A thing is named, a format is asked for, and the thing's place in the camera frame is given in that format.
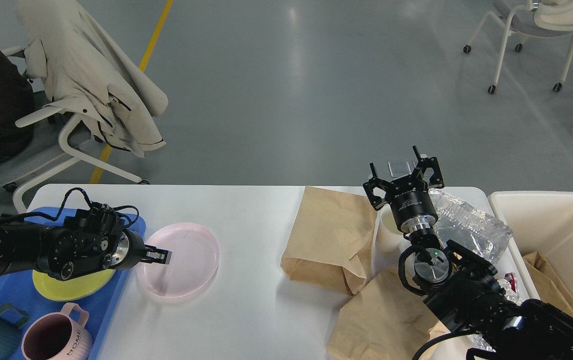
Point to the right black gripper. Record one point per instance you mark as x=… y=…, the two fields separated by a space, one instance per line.
x=409 y=202

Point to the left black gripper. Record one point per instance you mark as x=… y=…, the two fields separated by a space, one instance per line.
x=131 y=250

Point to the pink plate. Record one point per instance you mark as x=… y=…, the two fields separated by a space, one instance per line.
x=194 y=260

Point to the brown paper bag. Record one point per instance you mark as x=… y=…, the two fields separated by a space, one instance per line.
x=383 y=322
x=330 y=244

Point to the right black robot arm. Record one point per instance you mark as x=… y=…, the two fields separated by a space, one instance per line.
x=458 y=286

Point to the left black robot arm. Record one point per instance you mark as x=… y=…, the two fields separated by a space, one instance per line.
x=92 y=240

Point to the clear floor plate left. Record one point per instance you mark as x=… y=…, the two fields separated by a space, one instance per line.
x=399 y=169

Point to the white paper cup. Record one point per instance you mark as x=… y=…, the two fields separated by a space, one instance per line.
x=388 y=237

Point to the upper foil container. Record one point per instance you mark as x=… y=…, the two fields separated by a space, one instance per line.
x=476 y=230

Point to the foil container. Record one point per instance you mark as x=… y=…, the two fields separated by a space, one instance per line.
x=476 y=230
x=511 y=295

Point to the yellow plate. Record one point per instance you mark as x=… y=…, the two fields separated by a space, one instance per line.
x=73 y=289

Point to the pink mug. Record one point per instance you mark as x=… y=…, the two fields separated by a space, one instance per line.
x=59 y=335

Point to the blue plastic tray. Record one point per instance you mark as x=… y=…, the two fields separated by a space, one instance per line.
x=19 y=289

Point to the lower foil container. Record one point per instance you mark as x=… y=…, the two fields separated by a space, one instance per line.
x=511 y=295

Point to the white office chair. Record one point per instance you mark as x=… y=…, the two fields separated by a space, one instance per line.
x=55 y=147

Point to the beige plastic bin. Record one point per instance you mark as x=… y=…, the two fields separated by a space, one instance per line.
x=541 y=221

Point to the paper bag in bin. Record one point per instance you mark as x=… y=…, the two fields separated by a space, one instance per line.
x=548 y=284

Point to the beige coat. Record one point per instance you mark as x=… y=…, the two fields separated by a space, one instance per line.
x=84 y=71

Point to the far white chair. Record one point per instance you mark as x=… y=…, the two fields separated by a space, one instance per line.
x=545 y=19

